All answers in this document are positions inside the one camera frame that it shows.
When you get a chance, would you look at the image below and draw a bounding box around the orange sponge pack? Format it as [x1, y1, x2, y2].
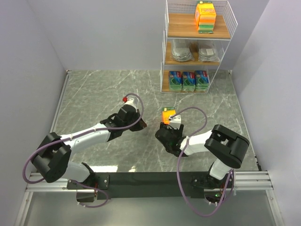
[195, 1, 217, 33]
[162, 107, 176, 125]

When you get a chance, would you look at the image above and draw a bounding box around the blue green sponge pack back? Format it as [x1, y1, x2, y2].
[168, 71, 182, 92]

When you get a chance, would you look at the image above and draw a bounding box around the blue green sponge pack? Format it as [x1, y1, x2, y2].
[194, 70, 210, 92]
[168, 71, 182, 92]
[182, 71, 196, 92]

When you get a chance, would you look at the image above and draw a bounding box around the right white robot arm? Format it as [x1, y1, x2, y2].
[155, 123, 250, 189]

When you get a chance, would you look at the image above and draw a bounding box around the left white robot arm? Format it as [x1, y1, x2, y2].
[31, 105, 147, 183]

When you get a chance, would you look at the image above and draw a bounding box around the black base bar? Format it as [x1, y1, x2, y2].
[67, 171, 236, 201]

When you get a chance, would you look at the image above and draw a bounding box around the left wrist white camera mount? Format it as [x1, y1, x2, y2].
[123, 97, 138, 109]

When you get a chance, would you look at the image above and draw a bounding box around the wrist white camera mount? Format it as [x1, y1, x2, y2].
[123, 97, 138, 109]
[169, 115, 182, 129]

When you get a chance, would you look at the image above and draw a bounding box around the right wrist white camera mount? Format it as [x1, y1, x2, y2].
[169, 115, 182, 129]

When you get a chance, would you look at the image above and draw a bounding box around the aluminium frame rail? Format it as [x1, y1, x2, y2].
[14, 69, 72, 226]

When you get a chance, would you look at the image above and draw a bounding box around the white wire wooden shelf rack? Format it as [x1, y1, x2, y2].
[160, 0, 238, 93]

